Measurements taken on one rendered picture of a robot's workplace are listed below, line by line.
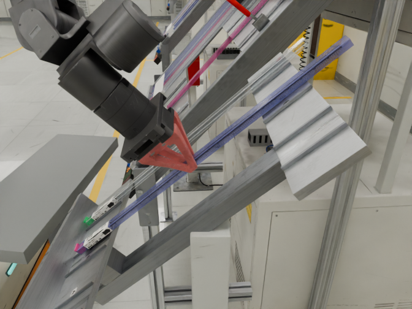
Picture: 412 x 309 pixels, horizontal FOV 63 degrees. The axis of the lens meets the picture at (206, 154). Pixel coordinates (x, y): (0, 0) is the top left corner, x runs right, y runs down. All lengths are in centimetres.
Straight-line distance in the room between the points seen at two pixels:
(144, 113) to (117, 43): 9
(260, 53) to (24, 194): 75
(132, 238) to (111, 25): 143
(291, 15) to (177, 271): 116
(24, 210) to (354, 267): 97
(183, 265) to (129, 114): 123
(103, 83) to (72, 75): 3
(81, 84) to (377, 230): 92
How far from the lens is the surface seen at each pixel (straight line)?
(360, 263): 119
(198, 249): 52
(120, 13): 40
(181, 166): 47
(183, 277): 154
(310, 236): 104
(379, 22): 78
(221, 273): 56
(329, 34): 425
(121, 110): 41
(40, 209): 100
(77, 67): 40
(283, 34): 75
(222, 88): 75
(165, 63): 218
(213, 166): 165
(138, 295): 151
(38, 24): 44
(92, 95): 41
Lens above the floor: 115
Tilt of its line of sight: 29 degrees down
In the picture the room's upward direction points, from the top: straight up
